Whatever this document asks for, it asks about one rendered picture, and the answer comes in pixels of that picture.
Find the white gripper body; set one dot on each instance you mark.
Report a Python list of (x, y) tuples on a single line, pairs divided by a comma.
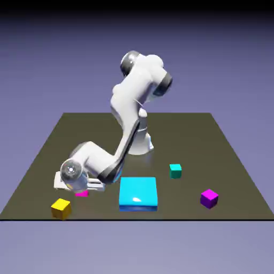
[(96, 184)]

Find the small pink cube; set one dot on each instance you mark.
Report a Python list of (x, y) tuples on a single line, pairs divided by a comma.
[(82, 194)]

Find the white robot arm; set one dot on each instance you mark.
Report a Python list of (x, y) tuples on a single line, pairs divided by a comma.
[(132, 90)]

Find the small yellow cube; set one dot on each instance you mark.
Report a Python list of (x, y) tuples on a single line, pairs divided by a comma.
[(61, 208)]

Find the small teal cube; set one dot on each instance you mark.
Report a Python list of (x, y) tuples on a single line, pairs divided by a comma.
[(175, 170)]

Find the small purple cube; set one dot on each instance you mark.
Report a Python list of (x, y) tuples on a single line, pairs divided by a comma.
[(209, 198)]

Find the large cyan box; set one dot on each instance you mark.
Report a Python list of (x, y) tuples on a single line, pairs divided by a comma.
[(138, 192)]

